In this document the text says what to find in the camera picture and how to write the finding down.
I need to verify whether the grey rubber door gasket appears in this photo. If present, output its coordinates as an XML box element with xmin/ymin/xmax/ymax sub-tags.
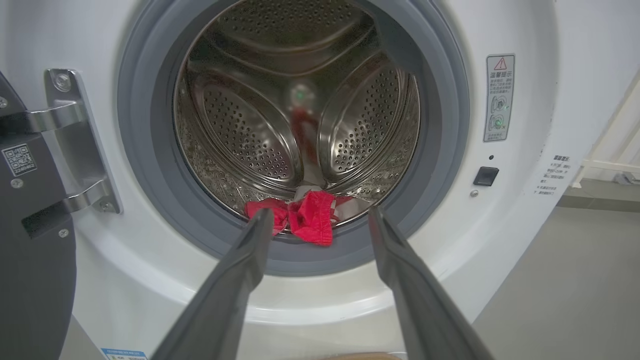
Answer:
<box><xmin>116</xmin><ymin>0</ymin><xmax>471</xmax><ymax>277</ymax></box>

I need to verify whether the grey warning sticker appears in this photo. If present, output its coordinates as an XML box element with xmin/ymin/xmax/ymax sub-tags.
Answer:
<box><xmin>483</xmin><ymin>54</ymin><xmax>516</xmax><ymax>143</ymax></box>

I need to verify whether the blue white label sticker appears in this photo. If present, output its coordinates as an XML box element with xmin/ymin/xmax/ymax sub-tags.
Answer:
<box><xmin>100</xmin><ymin>348</ymin><xmax>149</xmax><ymax>360</ymax></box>

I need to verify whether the metal door hinge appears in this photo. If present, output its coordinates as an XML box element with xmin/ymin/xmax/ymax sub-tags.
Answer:
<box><xmin>0</xmin><ymin>68</ymin><xmax>122</xmax><ymax>216</ymax></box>

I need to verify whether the white metal rack frame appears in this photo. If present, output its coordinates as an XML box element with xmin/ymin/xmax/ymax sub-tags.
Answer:
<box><xmin>570</xmin><ymin>70</ymin><xmax>640</xmax><ymax>188</ymax></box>

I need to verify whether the grey round glass washer door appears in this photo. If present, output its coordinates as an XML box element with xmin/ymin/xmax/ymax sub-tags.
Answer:
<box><xmin>0</xmin><ymin>70</ymin><xmax>77</xmax><ymax>360</ymax></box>

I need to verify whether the white front-load washing machine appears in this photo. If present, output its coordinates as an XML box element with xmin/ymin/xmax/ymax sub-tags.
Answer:
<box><xmin>0</xmin><ymin>0</ymin><xmax>640</xmax><ymax>360</ymax></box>

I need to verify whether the white QR code sticker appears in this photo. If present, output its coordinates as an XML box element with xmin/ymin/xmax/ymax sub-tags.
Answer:
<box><xmin>1</xmin><ymin>143</ymin><xmax>38</xmax><ymax>177</ymax></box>

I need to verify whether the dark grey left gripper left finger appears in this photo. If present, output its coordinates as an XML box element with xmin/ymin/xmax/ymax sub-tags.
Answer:
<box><xmin>150</xmin><ymin>207</ymin><xmax>275</xmax><ymax>360</ymax></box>

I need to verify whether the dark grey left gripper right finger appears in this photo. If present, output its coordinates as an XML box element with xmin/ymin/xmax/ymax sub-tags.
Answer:
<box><xmin>367</xmin><ymin>206</ymin><xmax>496</xmax><ymax>360</ymax></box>

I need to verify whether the perforated steel washer drum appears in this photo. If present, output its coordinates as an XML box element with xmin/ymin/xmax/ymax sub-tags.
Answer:
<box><xmin>172</xmin><ymin>0</ymin><xmax>422</xmax><ymax>228</ymax></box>

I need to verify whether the red garment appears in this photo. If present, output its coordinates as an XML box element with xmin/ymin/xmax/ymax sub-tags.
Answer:
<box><xmin>244</xmin><ymin>190</ymin><xmax>353</xmax><ymax>247</ymax></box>

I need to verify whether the black door latch socket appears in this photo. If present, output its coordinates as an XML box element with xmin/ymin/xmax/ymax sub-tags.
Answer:
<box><xmin>473</xmin><ymin>166</ymin><xmax>500</xmax><ymax>187</ymax></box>

